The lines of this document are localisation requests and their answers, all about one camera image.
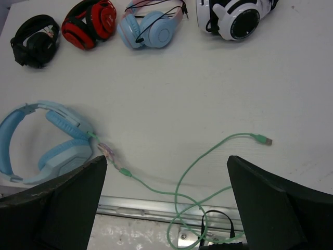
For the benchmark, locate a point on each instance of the blue pink cat-ear headphones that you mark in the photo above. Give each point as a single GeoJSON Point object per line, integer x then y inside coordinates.
{"type": "Point", "coordinates": [155, 29]}

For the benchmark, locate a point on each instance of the red and black headphones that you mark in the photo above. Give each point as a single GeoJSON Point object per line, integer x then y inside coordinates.
{"type": "Point", "coordinates": [88, 22]}

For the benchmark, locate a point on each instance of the aluminium table edge rail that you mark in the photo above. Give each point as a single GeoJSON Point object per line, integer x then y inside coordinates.
{"type": "Point", "coordinates": [165, 212]}

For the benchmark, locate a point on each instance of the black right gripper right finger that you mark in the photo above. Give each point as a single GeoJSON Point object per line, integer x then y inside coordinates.
{"type": "Point", "coordinates": [277, 213]}

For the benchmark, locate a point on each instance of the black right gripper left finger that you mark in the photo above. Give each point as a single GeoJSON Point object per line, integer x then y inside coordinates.
{"type": "Point", "coordinates": [57, 214]}

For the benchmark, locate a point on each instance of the white and black headphones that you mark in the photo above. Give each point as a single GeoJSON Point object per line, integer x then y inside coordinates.
{"type": "Point", "coordinates": [233, 20]}

